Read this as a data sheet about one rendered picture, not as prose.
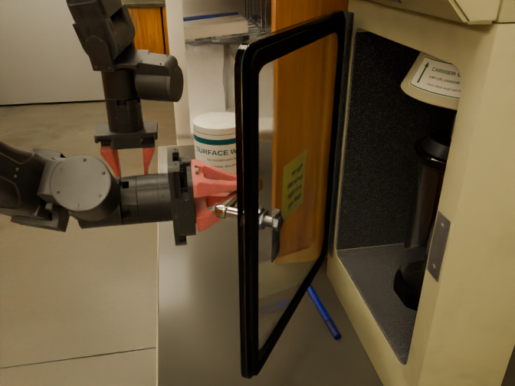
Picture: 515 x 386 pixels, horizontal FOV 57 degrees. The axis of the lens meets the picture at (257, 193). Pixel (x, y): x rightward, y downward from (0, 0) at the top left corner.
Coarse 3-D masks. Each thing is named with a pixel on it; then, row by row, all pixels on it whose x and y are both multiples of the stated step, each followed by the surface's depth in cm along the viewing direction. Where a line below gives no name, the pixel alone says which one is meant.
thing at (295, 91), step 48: (240, 48) 40; (336, 48) 63; (240, 96) 41; (288, 96) 51; (240, 144) 43; (288, 144) 54; (240, 192) 45; (288, 192) 57; (240, 240) 48; (288, 240) 61; (240, 288) 51; (288, 288) 65; (240, 336) 54
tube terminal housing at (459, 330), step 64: (512, 0) 35; (512, 64) 37; (512, 128) 40; (448, 192) 44; (512, 192) 43; (448, 256) 45; (512, 256) 47; (448, 320) 49; (512, 320) 51; (384, 384) 63; (448, 384) 54
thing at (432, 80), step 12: (420, 60) 52; (432, 60) 50; (408, 72) 55; (420, 72) 51; (432, 72) 50; (444, 72) 48; (456, 72) 48; (408, 84) 53; (420, 84) 51; (432, 84) 49; (444, 84) 48; (456, 84) 48; (420, 96) 51; (432, 96) 49; (444, 96) 48; (456, 96) 48; (456, 108) 48
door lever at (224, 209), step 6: (234, 192) 55; (228, 198) 54; (234, 198) 54; (216, 204) 53; (222, 204) 53; (228, 204) 53; (234, 204) 54; (216, 210) 53; (222, 210) 52; (228, 210) 52; (234, 210) 52; (216, 216) 53; (222, 216) 52; (228, 216) 52; (234, 216) 52
